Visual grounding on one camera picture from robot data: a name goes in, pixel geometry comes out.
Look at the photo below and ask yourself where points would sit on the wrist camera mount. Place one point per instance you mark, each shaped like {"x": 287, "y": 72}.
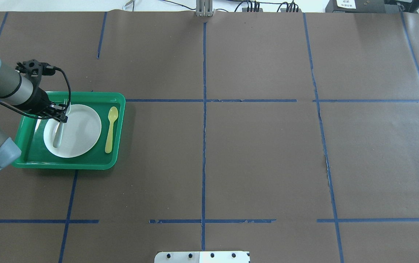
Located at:
{"x": 35, "y": 68}

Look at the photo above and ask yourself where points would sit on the aluminium frame post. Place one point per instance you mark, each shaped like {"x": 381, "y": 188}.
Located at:
{"x": 204, "y": 8}

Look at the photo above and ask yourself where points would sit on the black desktop box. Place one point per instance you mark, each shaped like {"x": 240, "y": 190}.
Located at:
{"x": 355, "y": 6}

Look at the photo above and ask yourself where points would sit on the yellow plastic spoon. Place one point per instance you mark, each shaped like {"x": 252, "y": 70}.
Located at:
{"x": 112, "y": 117}

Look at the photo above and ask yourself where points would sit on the pale green plastic fork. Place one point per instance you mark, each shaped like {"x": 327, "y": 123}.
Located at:
{"x": 60, "y": 129}

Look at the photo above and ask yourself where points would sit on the white round plate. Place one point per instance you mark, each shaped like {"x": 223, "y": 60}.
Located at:
{"x": 80, "y": 133}

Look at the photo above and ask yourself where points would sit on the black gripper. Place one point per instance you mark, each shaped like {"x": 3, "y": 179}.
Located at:
{"x": 40, "y": 99}

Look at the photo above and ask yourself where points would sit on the green plastic tray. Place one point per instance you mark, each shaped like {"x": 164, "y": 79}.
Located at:
{"x": 30, "y": 137}

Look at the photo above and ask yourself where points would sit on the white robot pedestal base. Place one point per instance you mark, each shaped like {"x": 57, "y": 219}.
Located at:
{"x": 203, "y": 257}

